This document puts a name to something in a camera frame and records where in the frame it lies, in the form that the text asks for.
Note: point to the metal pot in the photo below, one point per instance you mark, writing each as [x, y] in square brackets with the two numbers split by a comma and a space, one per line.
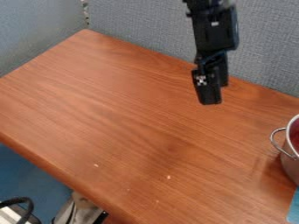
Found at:
[288, 155]

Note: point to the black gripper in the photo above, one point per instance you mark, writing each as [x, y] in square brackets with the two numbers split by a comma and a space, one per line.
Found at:
[216, 36]

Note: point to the metal table leg bracket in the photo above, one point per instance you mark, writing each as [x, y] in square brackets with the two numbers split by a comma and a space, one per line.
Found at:
[79, 211]

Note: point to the red object in pot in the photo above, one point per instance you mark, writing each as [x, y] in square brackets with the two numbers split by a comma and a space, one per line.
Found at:
[294, 134]

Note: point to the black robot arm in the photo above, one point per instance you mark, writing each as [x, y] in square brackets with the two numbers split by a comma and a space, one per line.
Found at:
[206, 3]

